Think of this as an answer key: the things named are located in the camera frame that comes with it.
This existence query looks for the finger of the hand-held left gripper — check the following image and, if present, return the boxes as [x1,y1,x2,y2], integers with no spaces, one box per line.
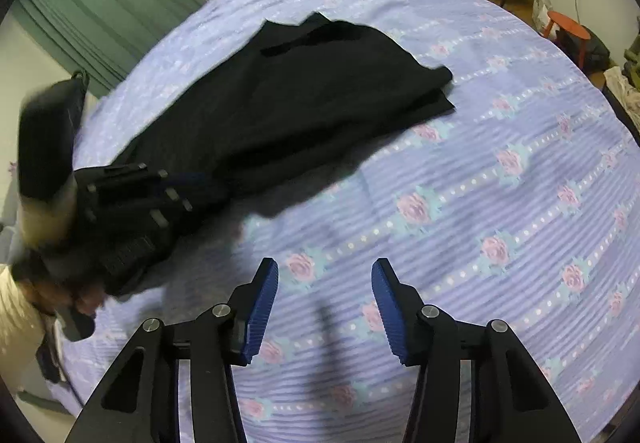
[144,165,233,244]

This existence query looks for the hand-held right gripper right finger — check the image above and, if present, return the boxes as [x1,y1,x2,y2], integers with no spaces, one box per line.
[371,258,582,443]

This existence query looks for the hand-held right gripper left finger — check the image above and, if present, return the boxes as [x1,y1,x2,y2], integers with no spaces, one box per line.
[65,258,279,443]

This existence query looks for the black pants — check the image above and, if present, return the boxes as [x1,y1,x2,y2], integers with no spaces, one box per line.
[117,12,457,218]

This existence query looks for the person's left forearm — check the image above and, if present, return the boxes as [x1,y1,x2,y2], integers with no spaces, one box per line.
[0,264,50,376]

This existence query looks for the person's left hand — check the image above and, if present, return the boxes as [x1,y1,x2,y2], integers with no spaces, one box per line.
[22,268,108,319]

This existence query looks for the purple floral bed sheet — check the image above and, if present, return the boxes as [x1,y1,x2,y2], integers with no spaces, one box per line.
[52,0,640,443]

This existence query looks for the green curtain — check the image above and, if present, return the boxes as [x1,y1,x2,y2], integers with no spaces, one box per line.
[9,0,213,98]

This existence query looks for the pile of clothes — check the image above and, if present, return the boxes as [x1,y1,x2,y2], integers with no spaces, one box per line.
[601,34,640,126]

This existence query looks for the black bag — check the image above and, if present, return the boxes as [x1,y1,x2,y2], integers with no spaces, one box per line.
[555,25,612,74]

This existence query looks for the red stool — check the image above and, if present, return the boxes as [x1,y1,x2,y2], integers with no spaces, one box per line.
[542,11,592,66]

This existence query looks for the white plastic bag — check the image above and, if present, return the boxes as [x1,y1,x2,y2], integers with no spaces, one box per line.
[530,0,555,32]

